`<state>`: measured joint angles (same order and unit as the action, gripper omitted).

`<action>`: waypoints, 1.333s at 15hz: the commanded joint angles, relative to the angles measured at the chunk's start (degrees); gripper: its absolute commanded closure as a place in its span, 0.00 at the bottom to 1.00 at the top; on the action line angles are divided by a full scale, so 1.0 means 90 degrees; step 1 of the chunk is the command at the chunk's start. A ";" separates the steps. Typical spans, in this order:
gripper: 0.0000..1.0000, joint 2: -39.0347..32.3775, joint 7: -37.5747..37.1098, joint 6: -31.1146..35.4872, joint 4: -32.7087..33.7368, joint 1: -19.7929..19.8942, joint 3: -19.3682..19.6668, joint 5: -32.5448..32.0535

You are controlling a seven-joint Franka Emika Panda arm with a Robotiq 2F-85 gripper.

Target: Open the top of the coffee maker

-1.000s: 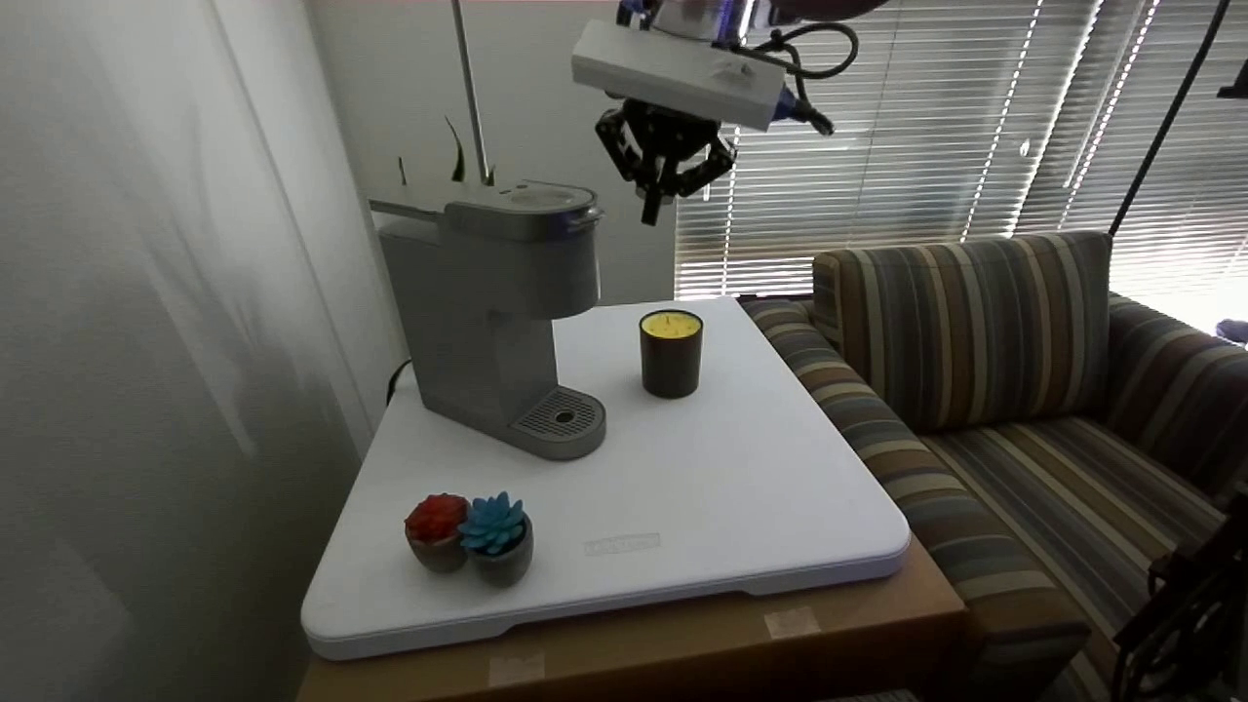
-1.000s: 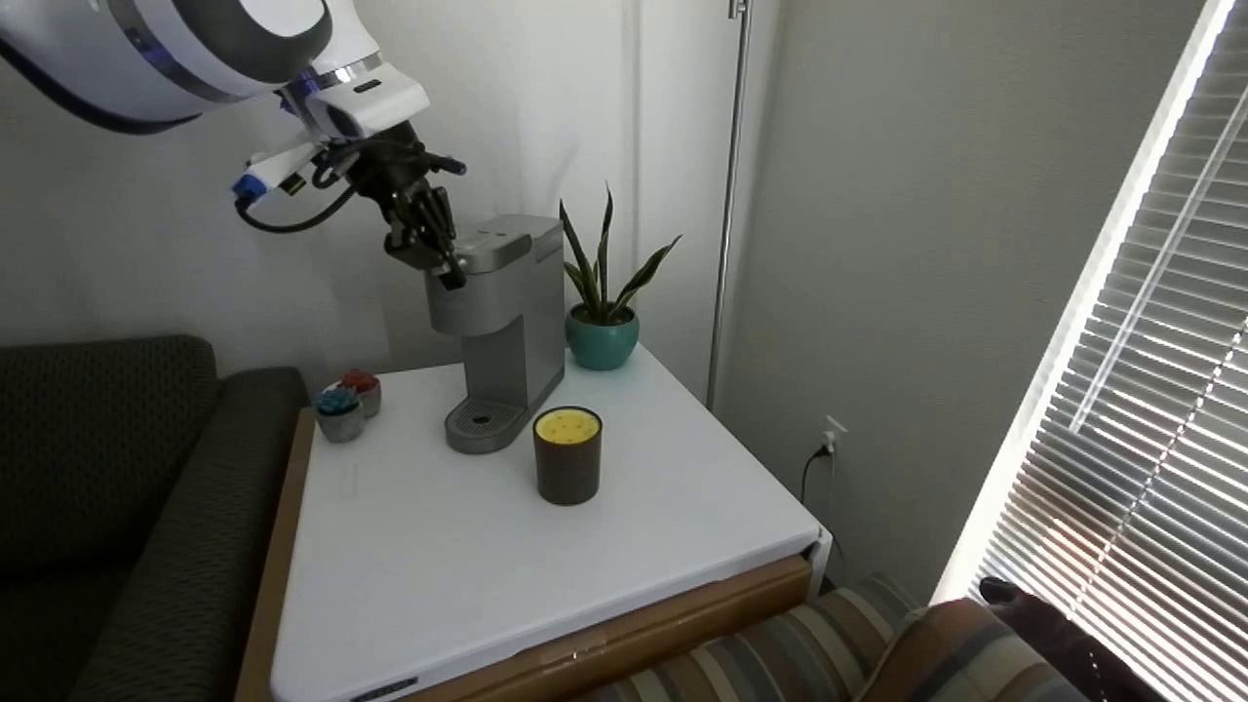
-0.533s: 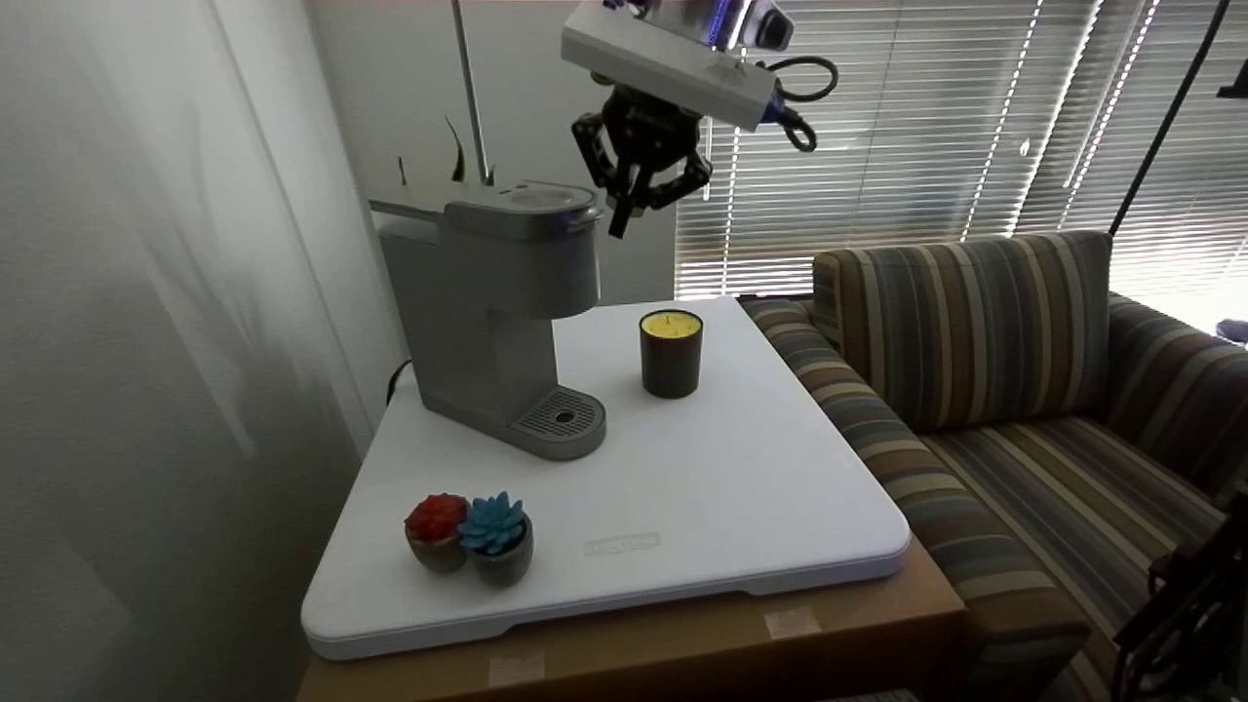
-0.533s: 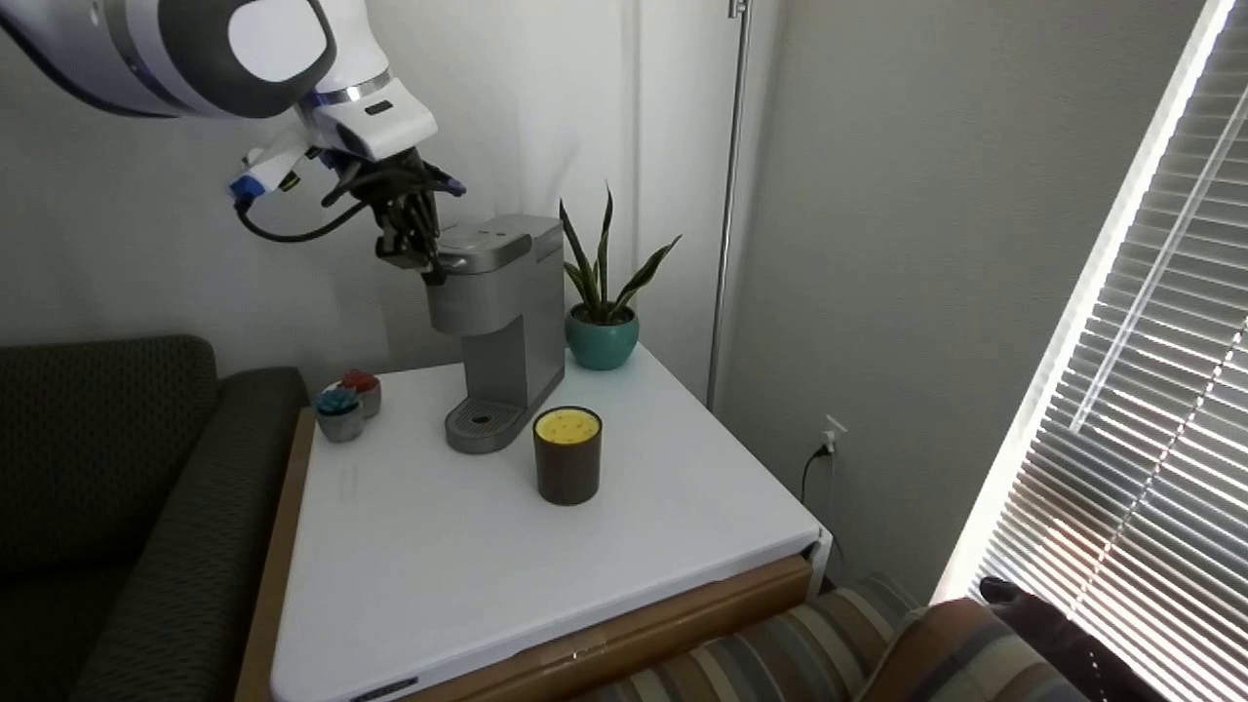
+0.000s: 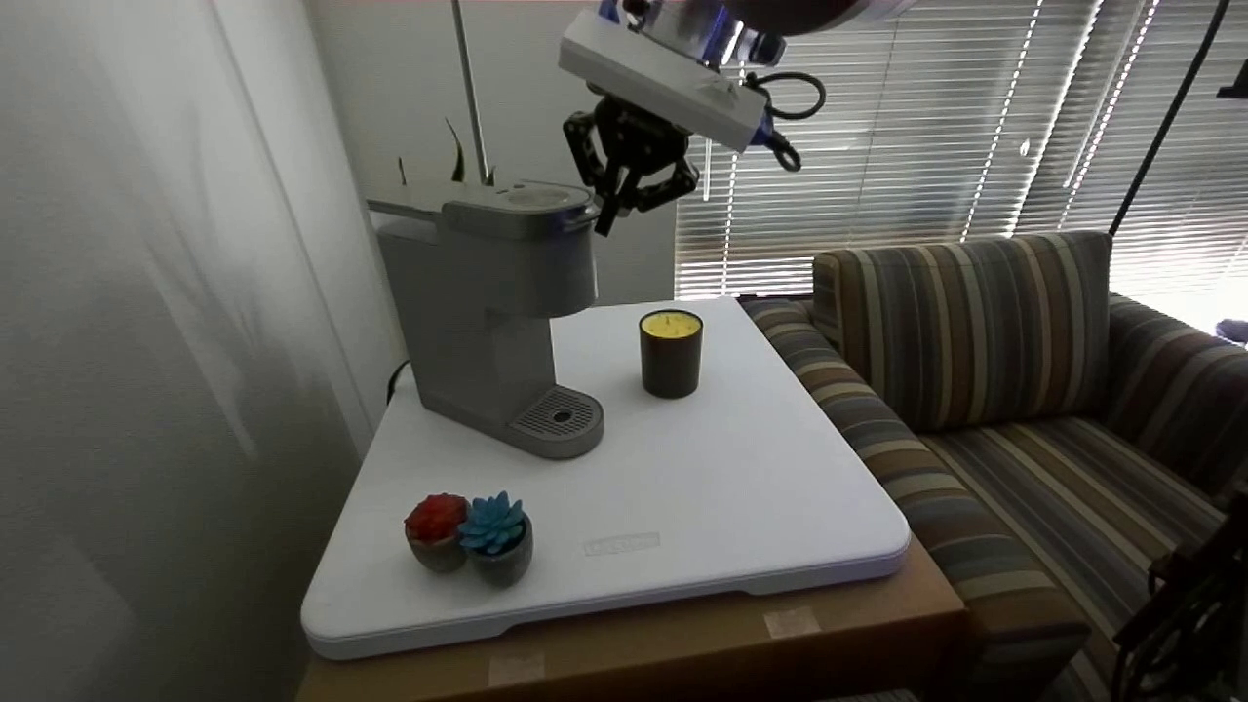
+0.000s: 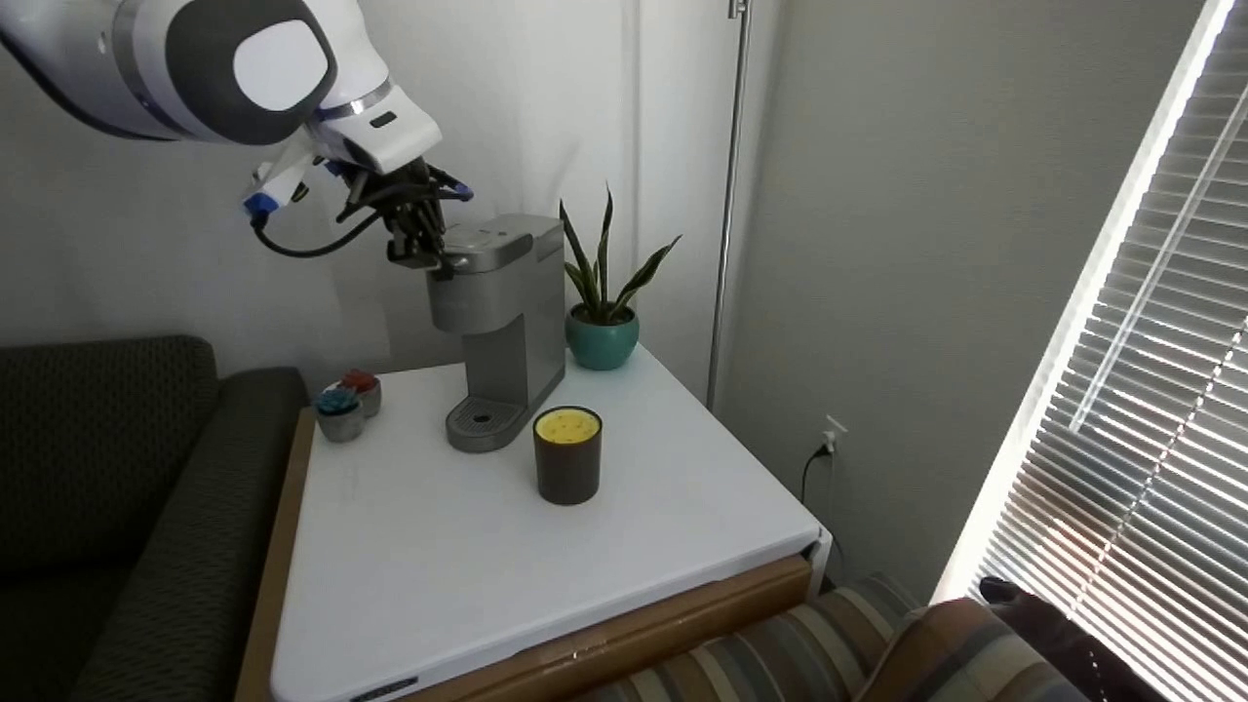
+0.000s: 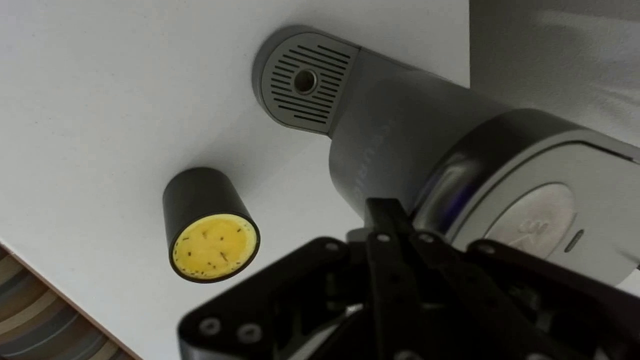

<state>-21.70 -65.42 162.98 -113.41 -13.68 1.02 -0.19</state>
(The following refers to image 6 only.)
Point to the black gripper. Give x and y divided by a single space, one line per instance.
402 198

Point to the grey coffee maker lid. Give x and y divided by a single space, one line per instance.
510 245

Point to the grey pod coffee maker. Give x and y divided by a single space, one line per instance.
510 345

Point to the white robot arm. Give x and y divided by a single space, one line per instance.
198 63

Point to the red coffee pod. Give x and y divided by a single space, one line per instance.
363 393

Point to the blue coffee pod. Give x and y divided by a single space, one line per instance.
340 416

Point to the snake plant in teal pot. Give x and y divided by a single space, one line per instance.
604 332

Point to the dark glass yellow candle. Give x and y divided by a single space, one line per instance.
568 460

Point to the dark grey sofa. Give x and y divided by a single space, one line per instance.
117 519

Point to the white table board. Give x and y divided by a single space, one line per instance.
609 639

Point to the striped fabric sofa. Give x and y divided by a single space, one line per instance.
756 655

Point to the striped sofa cushion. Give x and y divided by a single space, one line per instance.
948 655

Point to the white window blinds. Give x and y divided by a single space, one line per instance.
1143 454

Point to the dark fuzzy blanket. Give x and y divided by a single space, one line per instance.
1068 645

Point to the white mount with blue connector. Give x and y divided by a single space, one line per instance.
280 180

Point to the thin grey wall pole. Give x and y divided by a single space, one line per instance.
726 198

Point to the white wall outlet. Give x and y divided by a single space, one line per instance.
831 433

